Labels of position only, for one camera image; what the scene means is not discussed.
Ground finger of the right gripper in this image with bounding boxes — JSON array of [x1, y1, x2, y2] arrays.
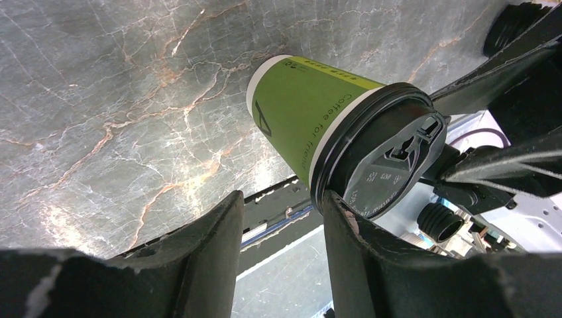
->
[[431, 5, 561, 115], [437, 133, 561, 198]]

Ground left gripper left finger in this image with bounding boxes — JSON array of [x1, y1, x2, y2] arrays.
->
[[1, 191, 244, 317]]

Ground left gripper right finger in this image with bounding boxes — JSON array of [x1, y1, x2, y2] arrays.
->
[[321, 190, 561, 317]]

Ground black cup lid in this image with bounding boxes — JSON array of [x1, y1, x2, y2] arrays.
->
[[309, 82, 447, 219]]

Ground green paper coffee cup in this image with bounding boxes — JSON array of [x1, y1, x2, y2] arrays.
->
[[246, 55, 383, 186]]

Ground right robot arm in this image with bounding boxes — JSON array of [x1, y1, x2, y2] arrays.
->
[[414, 4, 561, 252]]

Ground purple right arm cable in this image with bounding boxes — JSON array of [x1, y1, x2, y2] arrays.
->
[[447, 127, 510, 148]]

